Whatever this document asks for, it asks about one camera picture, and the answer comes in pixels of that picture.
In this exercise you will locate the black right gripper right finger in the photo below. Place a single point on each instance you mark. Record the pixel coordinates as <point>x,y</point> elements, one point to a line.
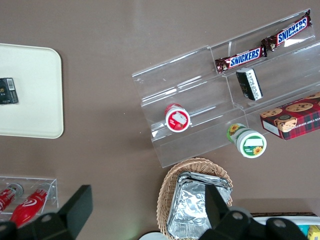
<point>225,222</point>

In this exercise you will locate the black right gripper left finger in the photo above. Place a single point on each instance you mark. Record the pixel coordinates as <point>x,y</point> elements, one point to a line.
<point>72,215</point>

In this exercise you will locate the woven wicker basket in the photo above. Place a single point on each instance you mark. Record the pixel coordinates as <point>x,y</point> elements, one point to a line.
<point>165,190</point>

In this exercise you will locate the cream plastic serving tray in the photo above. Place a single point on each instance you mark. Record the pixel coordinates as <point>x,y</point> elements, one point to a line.
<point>35,100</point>

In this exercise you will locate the clear acrylic bottle holder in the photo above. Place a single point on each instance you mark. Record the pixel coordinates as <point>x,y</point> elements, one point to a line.
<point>53,190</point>

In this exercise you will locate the silver foil container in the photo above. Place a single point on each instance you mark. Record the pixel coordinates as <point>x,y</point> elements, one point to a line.
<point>190,205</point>

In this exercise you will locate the red bottle with white swirl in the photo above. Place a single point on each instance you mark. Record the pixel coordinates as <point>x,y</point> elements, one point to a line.
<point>27,207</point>

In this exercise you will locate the white rectangular container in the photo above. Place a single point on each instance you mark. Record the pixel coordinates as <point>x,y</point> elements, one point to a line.
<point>287,220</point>

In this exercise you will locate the red bottle with silver cap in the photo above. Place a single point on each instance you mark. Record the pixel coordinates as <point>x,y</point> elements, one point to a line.
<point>7,196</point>

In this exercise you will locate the white round plate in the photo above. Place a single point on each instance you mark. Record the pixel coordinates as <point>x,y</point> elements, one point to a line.
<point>152,237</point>

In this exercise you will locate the green sunflower yogurt cup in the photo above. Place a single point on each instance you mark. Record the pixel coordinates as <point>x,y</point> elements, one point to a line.
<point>251,145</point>

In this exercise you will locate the yellow packaged snack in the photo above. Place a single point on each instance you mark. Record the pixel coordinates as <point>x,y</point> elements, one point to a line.
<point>315,232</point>

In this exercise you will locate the red strawberry yogurt cup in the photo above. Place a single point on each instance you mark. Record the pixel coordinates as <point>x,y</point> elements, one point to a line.
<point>177,120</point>

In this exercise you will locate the red tartan cookie box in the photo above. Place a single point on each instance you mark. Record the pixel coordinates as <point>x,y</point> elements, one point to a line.
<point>297,117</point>

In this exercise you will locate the black Face tissue pack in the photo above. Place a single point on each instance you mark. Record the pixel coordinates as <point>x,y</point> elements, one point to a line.
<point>7,91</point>

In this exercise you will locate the clear acrylic tiered display shelf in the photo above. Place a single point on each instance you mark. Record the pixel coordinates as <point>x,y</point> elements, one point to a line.
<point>190,82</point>

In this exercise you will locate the Snickers chocolate bar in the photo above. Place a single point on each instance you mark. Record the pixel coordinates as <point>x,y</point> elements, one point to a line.
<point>243,58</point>
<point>291,31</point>

